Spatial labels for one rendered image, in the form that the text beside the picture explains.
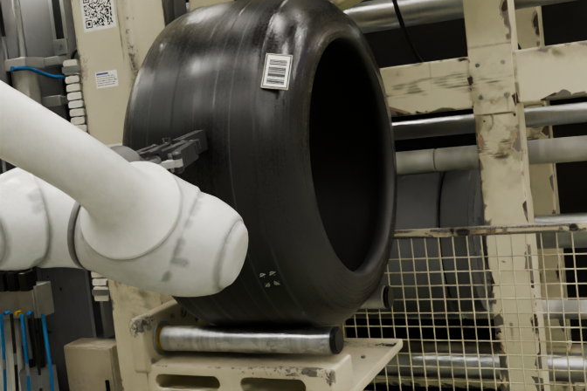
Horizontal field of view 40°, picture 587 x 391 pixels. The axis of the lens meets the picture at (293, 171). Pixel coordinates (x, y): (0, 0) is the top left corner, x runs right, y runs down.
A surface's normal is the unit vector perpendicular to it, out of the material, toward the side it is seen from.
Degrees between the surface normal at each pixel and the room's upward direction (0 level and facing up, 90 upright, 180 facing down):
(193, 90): 63
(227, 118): 72
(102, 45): 90
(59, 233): 97
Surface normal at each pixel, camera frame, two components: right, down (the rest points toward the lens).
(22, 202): 0.39, -0.53
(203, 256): 0.21, 0.14
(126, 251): -0.14, 0.18
